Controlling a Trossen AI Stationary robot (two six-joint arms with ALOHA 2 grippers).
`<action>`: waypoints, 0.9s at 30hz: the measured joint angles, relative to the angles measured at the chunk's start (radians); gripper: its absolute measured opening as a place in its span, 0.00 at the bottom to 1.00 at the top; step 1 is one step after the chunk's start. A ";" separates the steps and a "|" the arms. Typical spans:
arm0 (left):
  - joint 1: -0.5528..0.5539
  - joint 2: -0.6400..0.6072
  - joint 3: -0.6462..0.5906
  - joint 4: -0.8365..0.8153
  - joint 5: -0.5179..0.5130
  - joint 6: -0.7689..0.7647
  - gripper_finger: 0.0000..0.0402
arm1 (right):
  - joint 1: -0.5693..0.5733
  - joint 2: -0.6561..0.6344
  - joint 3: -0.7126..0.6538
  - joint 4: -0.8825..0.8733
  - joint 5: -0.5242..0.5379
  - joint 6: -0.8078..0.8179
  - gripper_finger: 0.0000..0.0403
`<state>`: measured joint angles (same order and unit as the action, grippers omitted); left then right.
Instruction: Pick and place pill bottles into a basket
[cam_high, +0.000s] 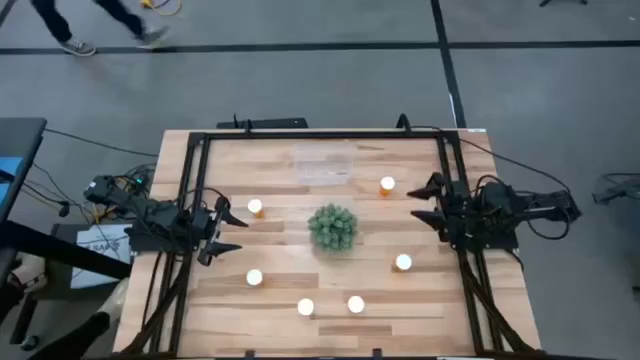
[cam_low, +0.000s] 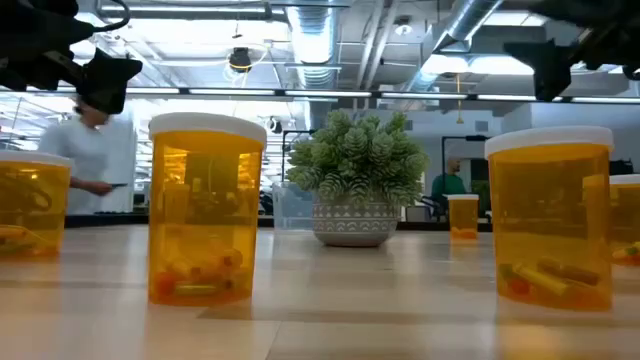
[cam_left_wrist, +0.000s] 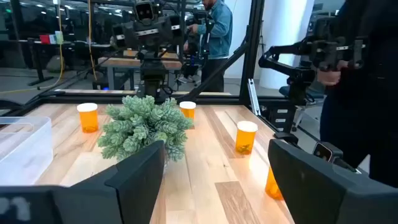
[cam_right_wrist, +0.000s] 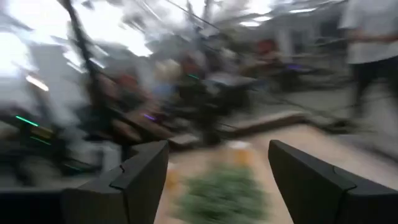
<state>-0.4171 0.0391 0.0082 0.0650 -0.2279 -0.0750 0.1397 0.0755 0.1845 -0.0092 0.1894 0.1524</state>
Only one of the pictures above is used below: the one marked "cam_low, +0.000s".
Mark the person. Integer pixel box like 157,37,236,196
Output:
37,97,137,215
430,157,469,211

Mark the ceiling light strip rail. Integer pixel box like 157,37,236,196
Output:
0,85,640,105

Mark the clear plastic basket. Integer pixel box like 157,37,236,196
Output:
271,180,317,232

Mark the yellow hanging cord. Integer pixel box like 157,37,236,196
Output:
453,73,464,125

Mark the black aluminium table frame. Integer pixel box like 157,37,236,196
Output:
63,213,496,233

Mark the silver ventilation duct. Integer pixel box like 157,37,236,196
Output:
284,0,342,91
399,0,504,94

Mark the amber pill bottle white cap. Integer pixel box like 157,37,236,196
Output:
445,193,480,242
147,111,268,308
483,125,615,313
0,150,74,260
610,173,640,267

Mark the black ceiling-mounted device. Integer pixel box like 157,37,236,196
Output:
228,46,253,75

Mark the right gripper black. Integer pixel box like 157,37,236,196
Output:
503,0,640,103

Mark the artificial succulent in patterned pot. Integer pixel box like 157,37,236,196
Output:
285,108,431,249

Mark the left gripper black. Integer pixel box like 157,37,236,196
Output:
0,0,144,116

